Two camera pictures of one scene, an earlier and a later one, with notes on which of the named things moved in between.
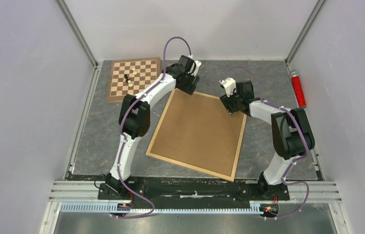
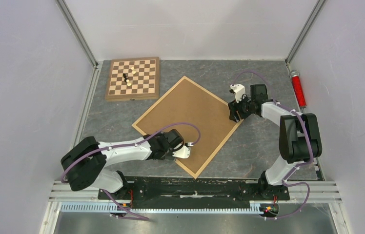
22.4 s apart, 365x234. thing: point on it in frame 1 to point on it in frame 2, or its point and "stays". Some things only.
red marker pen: [294, 75] stays
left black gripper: [191, 88] to [169, 156]
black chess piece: [126, 77] stays
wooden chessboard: [129, 76] stays
